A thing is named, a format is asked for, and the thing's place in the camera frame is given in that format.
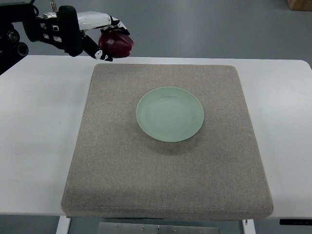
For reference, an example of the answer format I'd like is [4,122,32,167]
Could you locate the black white robot left hand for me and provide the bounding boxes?
[56,6,130,61]

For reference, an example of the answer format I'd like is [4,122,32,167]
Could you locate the dark red apple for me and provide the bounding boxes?
[98,29,134,59]

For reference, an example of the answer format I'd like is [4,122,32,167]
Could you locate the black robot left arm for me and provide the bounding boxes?
[0,0,43,74]

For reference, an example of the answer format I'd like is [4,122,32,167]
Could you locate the pale green plate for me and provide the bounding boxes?
[136,87,204,142]

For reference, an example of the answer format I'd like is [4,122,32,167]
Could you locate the grey fabric cushion mat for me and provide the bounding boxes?
[61,63,273,221]

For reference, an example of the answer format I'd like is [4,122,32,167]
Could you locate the white table leg left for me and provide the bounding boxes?
[56,216,71,234]

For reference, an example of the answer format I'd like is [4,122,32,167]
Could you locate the white table leg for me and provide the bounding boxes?
[242,219,256,234]
[56,216,71,234]

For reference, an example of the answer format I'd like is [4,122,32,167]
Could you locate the cardboard box corner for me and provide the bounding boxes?
[287,0,312,11]

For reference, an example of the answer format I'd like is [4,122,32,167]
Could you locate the white table leg right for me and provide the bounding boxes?
[242,219,256,234]

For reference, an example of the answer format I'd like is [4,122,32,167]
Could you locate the black control panel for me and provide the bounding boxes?
[279,219,312,226]

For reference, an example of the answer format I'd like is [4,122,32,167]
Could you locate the grey metal base plate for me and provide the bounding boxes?
[97,222,220,234]

